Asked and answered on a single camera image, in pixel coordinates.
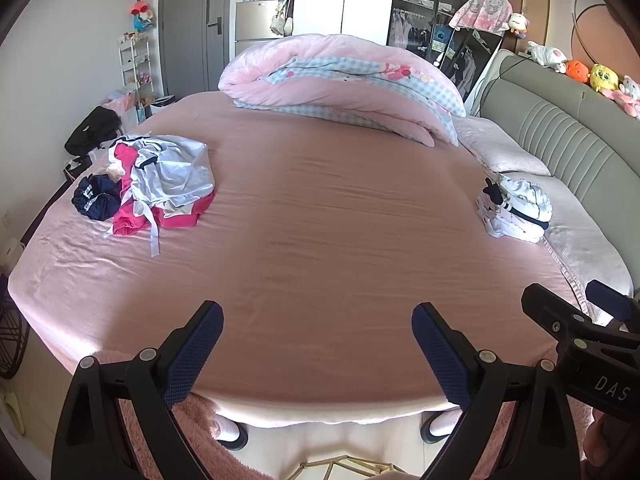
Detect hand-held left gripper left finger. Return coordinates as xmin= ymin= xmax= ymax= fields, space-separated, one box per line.
xmin=51 ymin=300 xmax=224 ymax=480

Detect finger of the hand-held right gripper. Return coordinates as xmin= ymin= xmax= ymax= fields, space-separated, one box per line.
xmin=586 ymin=280 xmax=640 ymax=334
xmin=521 ymin=283 xmax=603 ymax=348

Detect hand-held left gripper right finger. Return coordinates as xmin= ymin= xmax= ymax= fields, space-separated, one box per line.
xmin=411 ymin=302 xmax=584 ymax=480

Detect light blue t-shirt navy trim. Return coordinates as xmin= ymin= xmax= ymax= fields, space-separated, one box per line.
xmin=120 ymin=134 xmax=217 ymax=213

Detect stack of folded pale clothes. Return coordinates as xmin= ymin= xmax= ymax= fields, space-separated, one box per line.
xmin=475 ymin=175 xmax=553 ymax=243

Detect person's right hand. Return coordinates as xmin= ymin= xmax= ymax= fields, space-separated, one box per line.
xmin=584 ymin=406 xmax=632 ymax=472

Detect greyish white pillow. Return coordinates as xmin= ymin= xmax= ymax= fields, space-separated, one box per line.
xmin=500 ymin=172 xmax=634 ymax=311

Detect person's right shoe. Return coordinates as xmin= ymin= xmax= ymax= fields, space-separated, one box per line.
xmin=420 ymin=406 xmax=463 ymax=445

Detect person's shoe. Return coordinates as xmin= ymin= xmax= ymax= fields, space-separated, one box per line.
xmin=210 ymin=412 xmax=249 ymax=451
xmin=420 ymin=406 xmax=463 ymax=445

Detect pink fuzzy garment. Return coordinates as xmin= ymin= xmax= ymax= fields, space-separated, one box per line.
xmin=90 ymin=350 xmax=596 ymax=480

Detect person's left shoe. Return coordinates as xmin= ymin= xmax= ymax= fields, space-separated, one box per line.
xmin=210 ymin=412 xmax=249 ymax=451

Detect magenta garment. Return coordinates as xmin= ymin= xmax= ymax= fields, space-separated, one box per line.
xmin=111 ymin=142 xmax=217 ymax=237

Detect bed with pink sheet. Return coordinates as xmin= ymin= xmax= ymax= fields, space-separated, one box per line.
xmin=7 ymin=87 xmax=636 ymax=431

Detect pale pink pillow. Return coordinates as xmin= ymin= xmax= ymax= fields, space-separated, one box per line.
xmin=452 ymin=116 xmax=551 ymax=177

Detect grey-green padded headboard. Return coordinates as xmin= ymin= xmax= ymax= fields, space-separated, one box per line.
xmin=472 ymin=50 xmax=640 ymax=301

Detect navy shorts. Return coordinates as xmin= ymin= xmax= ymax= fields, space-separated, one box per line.
xmin=71 ymin=173 xmax=122 ymax=222

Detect pink and white plush toy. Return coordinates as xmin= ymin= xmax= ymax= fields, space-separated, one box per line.
xmin=600 ymin=76 xmax=640 ymax=118

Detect yellow plush toy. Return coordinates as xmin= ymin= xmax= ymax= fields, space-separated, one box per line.
xmin=589 ymin=63 xmax=621 ymax=93

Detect black backpack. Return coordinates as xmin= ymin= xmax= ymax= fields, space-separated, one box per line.
xmin=64 ymin=106 xmax=123 ymax=157

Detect translucent pink storage box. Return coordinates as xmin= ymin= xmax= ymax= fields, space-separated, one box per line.
xmin=101 ymin=91 xmax=139 ymax=132

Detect white cat plush toy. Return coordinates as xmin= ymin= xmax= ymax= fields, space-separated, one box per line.
xmin=527 ymin=41 xmax=568 ymax=73

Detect white plush with brown hair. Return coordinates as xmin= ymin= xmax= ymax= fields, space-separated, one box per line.
xmin=507 ymin=12 xmax=531 ymax=39

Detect white shelf rack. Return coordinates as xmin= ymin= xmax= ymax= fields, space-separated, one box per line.
xmin=117 ymin=35 xmax=152 ymax=126

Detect pink printed cloth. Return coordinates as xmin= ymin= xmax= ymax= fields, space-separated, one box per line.
xmin=448 ymin=0 xmax=513 ymax=36

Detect pink checked quilt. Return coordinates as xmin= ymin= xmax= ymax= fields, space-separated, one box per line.
xmin=218 ymin=34 xmax=467 ymax=148

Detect grey door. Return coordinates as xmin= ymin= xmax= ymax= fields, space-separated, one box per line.
xmin=159 ymin=0 xmax=236 ymax=106

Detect black glass cabinet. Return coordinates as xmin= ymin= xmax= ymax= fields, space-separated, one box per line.
xmin=387 ymin=0 xmax=503 ymax=103

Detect grey fridge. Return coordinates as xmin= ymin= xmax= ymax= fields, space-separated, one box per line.
xmin=235 ymin=0 xmax=296 ymax=61

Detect red and blue plush toy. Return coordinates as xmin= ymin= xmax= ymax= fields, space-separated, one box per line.
xmin=131 ymin=0 xmax=157 ymax=35

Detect white handbag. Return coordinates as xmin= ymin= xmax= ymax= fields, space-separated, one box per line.
xmin=270 ymin=0 xmax=296 ymax=36

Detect gold wire frame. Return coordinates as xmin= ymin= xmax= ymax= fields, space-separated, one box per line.
xmin=290 ymin=452 xmax=396 ymax=480

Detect black wire fan guard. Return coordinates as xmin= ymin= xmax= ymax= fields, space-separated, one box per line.
xmin=0 ymin=285 xmax=32 ymax=381

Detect black cable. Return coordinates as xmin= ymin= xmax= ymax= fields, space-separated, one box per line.
xmin=479 ymin=54 xmax=532 ymax=103

